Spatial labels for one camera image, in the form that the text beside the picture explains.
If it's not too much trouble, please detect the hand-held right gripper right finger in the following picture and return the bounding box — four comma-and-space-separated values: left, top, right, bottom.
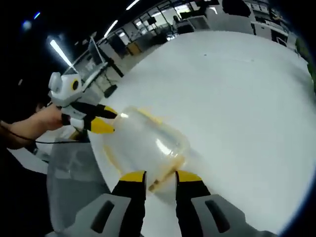
175, 169, 277, 237

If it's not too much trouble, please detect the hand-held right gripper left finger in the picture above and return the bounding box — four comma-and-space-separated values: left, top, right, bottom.
74, 170, 148, 237

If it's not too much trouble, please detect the clear plastic bag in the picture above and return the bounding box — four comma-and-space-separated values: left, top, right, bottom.
102, 105, 192, 194

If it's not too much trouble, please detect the person's left hand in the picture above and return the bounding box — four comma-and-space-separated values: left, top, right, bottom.
34, 106, 64, 131

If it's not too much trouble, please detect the black oval base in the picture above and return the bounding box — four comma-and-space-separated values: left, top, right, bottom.
103, 84, 118, 98

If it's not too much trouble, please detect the ceiling light strip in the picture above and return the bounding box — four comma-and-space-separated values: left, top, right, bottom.
104, 20, 119, 38
50, 40, 72, 67
125, 0, 141, 11

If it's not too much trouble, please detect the grey office chair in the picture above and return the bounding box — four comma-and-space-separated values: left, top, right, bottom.
45, 137, 112, 234

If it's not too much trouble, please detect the brown cardboard box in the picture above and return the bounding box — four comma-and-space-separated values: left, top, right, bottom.
126, 40, 143, 56

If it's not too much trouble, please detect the white chair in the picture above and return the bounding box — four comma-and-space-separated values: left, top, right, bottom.
187, 15, 211, 32

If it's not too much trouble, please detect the green potted plant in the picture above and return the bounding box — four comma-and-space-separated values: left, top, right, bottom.
295, 39, 316, 83

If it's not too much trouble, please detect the black cable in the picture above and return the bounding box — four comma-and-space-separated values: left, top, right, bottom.
0, 120, 80, 144

